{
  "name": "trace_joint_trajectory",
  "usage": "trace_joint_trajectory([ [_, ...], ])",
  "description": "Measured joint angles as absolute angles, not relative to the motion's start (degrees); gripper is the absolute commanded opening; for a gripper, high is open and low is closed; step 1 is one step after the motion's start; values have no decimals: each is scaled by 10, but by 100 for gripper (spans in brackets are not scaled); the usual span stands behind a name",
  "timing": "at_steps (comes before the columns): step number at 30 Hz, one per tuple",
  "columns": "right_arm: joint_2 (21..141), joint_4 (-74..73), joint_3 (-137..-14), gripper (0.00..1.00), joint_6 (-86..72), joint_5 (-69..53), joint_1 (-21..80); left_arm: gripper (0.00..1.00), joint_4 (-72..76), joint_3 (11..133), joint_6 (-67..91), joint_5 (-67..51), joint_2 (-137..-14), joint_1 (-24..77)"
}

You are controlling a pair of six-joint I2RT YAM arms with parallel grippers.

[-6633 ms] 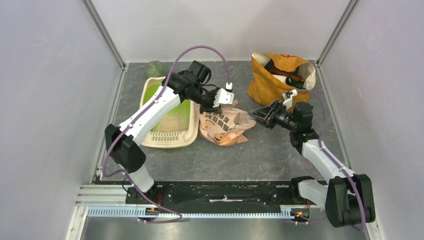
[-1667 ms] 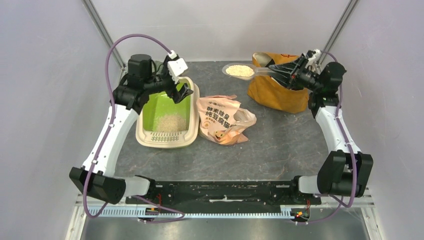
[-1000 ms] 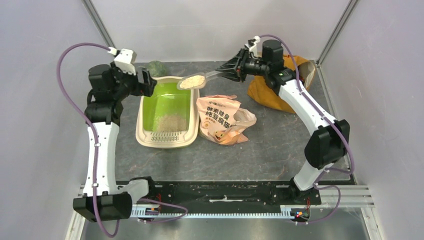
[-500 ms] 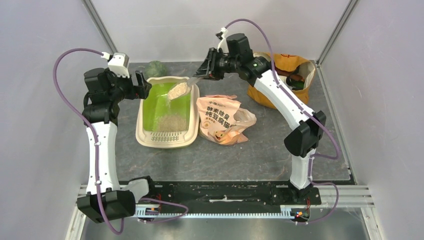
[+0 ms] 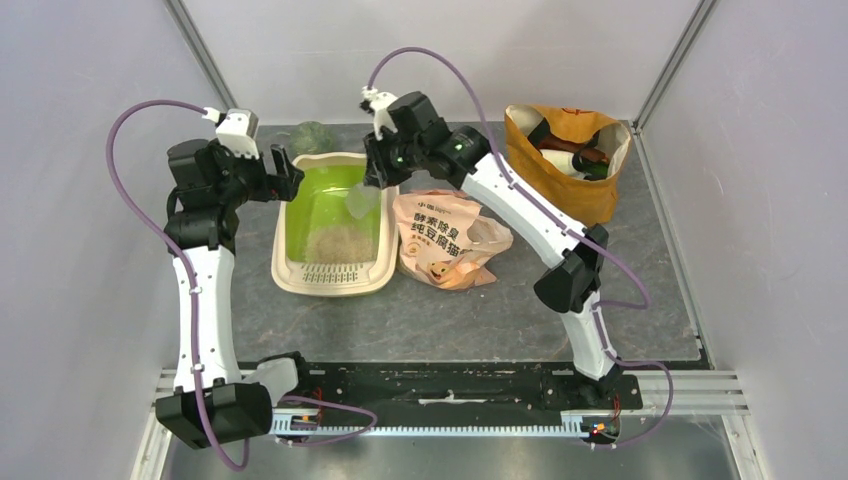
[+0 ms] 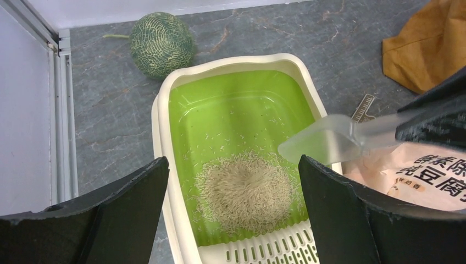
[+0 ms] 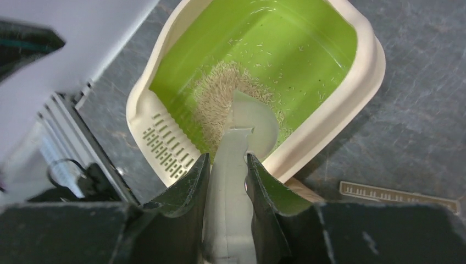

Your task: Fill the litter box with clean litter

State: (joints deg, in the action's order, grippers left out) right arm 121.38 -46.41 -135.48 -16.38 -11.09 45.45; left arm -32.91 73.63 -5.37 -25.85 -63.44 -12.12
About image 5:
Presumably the beige litter pellets pile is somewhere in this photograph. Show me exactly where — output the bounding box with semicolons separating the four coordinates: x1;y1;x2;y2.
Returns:
304;225;376;264

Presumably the cream green litter box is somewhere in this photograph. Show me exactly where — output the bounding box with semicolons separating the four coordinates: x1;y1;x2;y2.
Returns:
271;152;399;297

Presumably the green fuzzy ball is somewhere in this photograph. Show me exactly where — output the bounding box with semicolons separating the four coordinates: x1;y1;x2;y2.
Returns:
288;121;337;156

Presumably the orange paper bag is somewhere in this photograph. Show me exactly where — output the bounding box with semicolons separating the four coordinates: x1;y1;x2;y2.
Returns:
504;104;632;226

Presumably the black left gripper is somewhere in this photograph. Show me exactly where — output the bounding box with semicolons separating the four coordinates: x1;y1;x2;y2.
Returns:
210;140;303;209

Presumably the pink cat litter bag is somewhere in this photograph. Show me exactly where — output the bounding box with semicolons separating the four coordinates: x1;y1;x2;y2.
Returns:
393;190;514;291

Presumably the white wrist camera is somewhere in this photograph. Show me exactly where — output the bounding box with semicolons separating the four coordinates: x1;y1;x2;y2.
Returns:
202;107;260;160
360;86;398;141

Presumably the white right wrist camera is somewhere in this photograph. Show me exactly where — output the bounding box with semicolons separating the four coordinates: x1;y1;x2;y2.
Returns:
360;86;398;141

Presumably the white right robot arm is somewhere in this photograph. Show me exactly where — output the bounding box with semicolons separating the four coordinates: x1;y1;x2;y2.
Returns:
360;87;618;409

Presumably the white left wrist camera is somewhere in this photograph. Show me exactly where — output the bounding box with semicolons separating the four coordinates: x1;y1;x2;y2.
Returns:
202;107;260;160

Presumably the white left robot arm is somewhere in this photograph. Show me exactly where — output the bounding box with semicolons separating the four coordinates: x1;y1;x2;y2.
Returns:
155;139;314;449

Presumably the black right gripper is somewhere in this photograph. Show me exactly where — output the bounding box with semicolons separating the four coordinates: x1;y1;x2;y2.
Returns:
361;125;425;191

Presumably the clear plastic scoop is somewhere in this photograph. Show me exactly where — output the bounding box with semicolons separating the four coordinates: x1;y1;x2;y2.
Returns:
345;184;382;220

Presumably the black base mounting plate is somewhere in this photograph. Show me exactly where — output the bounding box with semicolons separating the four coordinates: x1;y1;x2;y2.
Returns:
277;360;643;428

